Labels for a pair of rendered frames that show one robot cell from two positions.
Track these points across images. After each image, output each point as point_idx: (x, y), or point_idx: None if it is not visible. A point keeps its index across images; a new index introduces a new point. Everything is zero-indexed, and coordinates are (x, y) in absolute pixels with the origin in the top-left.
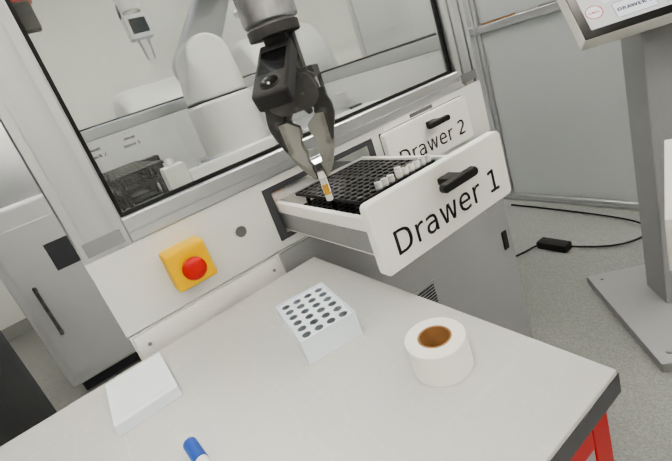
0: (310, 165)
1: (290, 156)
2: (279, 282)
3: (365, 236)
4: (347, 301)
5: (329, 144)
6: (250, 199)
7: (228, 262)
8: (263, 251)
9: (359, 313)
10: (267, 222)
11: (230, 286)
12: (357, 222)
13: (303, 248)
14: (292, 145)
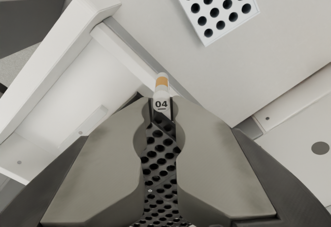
0: (175, 101)
1: (227, 124)
2: (260, 98)
3: (129, 42)
4: (180, 33)
5: (103, 125)
6: (314, 191)
7: (330, 113)
8: (282, 132)
9: (165, 5)
10: (281, 163)
11: (320, 93)
12: (134, 57)
13: None
14: (215, 140)
